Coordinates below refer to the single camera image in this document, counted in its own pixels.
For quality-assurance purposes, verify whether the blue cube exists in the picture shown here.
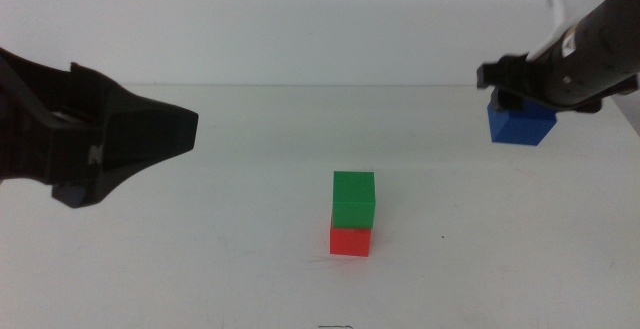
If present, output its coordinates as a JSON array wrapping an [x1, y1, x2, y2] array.
[[487, 99, 558, 147]]

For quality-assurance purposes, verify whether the green cube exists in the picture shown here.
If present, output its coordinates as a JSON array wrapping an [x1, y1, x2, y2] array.
[[332, 170, 376, 230]]

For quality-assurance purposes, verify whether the red cube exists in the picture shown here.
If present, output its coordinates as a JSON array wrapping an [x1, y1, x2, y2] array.
[[329, 218, 373, 258]]

